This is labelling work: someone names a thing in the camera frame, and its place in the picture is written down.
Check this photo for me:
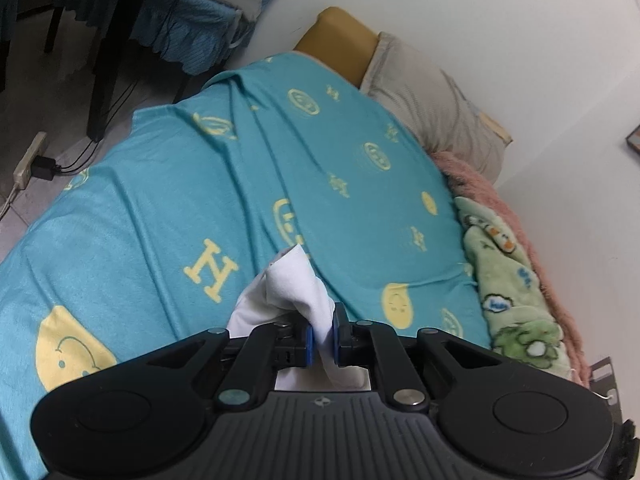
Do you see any white power strip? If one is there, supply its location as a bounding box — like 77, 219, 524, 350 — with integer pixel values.
12, 131, 49, 191

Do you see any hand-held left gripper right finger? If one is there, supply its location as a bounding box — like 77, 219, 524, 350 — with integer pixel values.
332, 302, 502, 412

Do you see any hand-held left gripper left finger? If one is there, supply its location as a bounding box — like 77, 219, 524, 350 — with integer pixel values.
145, 320, 317, 412

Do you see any white t-shirt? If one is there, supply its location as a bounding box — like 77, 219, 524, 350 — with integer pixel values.
227, 244, 372, 393

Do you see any pink fuzzy blanket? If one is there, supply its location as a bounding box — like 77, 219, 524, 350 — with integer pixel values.
430, 150, 592, 389

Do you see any grey pillow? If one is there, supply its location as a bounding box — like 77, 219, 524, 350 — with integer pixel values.
360, 31, 507, 183

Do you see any teal printed bed sheet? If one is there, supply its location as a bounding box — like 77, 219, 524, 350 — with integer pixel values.
0, 52, 492, 480

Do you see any table with dark legs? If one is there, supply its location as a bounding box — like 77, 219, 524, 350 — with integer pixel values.
86, 0, 164, 142

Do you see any tan flat cushion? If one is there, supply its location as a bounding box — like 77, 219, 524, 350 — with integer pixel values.
476, 111, 514, 145

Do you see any black charger plug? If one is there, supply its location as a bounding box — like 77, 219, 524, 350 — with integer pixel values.
32, 156, 64, 181

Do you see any green cartoon blanket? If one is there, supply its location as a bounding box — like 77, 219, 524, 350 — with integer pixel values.
452, 195, 574, 377

